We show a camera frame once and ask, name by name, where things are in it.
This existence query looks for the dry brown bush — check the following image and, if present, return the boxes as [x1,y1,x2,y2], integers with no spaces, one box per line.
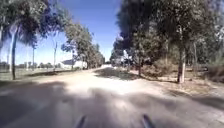
[141,59,174,78]

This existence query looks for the dry brown ground strip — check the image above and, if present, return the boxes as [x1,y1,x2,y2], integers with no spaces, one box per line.
[114,65,224,101]

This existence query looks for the pale grey paved path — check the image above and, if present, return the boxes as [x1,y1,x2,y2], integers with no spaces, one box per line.
[0,64,224,128]

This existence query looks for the grass field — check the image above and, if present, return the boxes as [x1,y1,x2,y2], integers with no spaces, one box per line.
[0,67,81,83]

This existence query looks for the white building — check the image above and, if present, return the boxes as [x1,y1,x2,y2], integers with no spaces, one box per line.
[60,58,88,70]

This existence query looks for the robot's own part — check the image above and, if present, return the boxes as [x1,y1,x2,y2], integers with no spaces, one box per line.
[75,115,88,128]
[141,113,155,128]

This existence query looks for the row of trees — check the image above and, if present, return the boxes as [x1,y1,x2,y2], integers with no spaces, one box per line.
[109,0,224,84]
[0,0,106,81]

